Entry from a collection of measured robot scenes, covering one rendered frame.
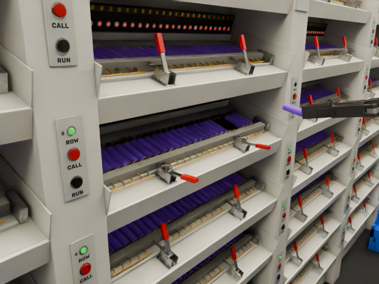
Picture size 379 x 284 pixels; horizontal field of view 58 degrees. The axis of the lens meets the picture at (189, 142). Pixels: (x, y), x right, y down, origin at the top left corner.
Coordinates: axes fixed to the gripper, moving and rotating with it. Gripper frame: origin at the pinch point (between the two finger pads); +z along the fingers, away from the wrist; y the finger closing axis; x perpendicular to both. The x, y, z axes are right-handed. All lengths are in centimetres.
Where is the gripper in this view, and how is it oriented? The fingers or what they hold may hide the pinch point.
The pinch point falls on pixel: (319, 110)
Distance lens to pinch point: 84.7
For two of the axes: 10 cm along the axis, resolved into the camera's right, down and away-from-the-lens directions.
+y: -6.7, 2.1, -7.1
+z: -7.3, 0.1, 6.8
